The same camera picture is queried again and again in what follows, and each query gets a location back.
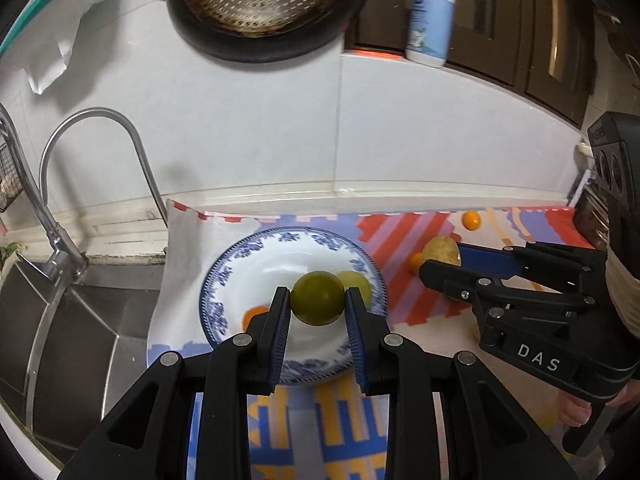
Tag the yellow-green round fruit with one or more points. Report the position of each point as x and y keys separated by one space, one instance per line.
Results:
x=440 y=250
x=361 y=282

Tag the colourful printed cloth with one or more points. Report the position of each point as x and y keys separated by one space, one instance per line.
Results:
x=400 y=240

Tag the green tomato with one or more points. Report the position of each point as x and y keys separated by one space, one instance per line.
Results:
x=318 y=298

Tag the blue and white patterned plate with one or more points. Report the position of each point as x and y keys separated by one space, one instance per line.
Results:
x=270 y=270

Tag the stainless steel sink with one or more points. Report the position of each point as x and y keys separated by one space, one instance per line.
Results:
x=75 y=335

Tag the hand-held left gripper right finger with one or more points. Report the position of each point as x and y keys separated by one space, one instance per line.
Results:
x=356 y=330

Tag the small orange citrus fruit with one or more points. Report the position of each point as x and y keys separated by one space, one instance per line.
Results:
x=471 y=220
x=415 y=261

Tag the person's right hand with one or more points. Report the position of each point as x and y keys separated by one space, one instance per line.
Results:
x=572 y=410

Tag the chrome kitchen faucet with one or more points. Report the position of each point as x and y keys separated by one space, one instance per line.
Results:
x=52 y=140

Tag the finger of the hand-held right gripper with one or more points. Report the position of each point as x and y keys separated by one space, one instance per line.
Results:
x=450 y=277
x=485 y=260

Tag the black frying pan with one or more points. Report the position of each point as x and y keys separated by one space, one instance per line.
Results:
x=260 y=0

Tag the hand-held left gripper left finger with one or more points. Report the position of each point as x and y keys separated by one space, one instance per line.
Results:
x=280 y=330

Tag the dark brown cabinet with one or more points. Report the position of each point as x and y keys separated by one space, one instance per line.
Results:
x=500 y=20

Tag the white teal-trimmed plastic bag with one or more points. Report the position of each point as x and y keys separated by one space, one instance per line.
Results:
x=75 y=10

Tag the white and blue lotion bottle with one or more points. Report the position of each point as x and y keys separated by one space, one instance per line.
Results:
x=427 y=20

